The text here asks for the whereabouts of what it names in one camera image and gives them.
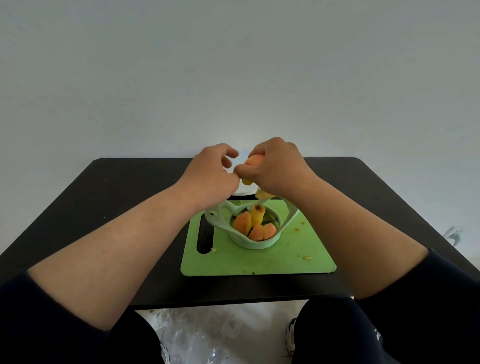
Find person's right hand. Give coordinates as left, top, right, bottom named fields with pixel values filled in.
left=233, top=137, right=320, bottom=200

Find person's left hand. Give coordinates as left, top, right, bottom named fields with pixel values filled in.
left=178, top=143, right=241, bottom=211

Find person's right forearm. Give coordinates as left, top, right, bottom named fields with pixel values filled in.
left=288, top=175, right=430, bottom=301

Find person's left forearm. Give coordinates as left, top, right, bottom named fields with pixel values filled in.
left=28, top=180, right=211, bottom=332

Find white plate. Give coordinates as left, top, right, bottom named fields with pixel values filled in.
left=224, top=151, right=259, bottom=197

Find green fruit slicer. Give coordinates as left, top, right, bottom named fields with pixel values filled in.
left=204, top=198, right=300, bottom=249

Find fruit core piece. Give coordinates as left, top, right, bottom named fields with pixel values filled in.
left=250, top=203, right=266, bottom=228

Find green cutting board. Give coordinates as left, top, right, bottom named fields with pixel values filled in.
left=180, top=199, right=337, bottom=277

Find clear plastic sheet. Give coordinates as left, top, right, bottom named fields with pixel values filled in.
left=136, top=299, right=309, bottom=364

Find dark trousers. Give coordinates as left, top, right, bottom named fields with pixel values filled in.
left=111, top=294, right=400, bottom=364

